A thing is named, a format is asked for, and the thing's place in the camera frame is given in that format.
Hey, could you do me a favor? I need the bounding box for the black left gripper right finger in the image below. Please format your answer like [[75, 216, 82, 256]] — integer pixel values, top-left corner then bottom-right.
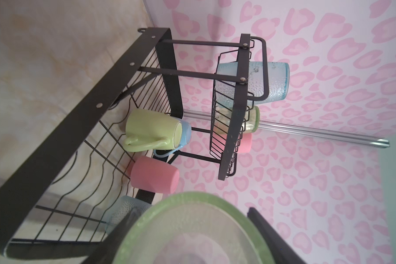
[[247, 207, 305, 264]]

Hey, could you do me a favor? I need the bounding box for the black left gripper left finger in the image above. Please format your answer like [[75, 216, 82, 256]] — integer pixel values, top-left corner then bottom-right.
[[82, 209, 141, 264]]

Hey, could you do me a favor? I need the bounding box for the teal translucent plastic cup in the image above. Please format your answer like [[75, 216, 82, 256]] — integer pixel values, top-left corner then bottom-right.
[[106, 196, 152, 234]]

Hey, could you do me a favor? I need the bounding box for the pale yellow translucent cup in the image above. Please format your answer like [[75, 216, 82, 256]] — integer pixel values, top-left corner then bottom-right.
[[113, 192, 275, 264]]

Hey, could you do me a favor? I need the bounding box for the pink plastic cup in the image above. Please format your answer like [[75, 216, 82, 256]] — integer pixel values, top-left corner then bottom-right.
[[130, 156, 180, 194], [238, 133, 253, 154]]

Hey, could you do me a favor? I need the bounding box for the pale green ceramic mug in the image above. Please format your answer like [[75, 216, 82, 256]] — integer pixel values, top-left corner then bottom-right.
[[123, 109, 183, 152]]

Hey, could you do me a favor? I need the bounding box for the light blue ceramic mug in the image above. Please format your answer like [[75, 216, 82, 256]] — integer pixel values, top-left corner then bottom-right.
[[153, 118, 192, 158]]

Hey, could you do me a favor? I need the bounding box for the green translucent plastic cup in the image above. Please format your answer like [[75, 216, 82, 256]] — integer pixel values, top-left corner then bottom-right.
[[213, 106, 260, 135]]

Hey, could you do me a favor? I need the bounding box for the pale teal cup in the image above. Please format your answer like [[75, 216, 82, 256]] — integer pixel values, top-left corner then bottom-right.
[[214, 62, 290, 108]]

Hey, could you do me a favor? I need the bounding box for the black wire dish rack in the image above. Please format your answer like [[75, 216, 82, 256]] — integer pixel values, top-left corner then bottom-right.
[[0, 27, 269, 260]]

